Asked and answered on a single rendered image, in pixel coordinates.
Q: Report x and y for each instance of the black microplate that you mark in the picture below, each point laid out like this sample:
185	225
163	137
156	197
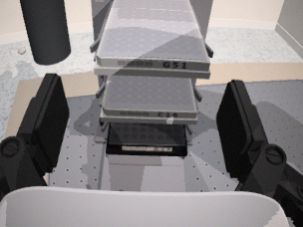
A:
150	139

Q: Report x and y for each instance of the grey base plate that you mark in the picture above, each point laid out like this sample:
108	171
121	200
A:
279	105

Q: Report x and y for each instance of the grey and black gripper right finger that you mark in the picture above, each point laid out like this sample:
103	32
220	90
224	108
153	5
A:
259	167

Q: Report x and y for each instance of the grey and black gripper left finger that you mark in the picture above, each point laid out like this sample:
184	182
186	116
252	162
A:
36	147

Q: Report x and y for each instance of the white microplate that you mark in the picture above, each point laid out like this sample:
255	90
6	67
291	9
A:
149	100
152	38

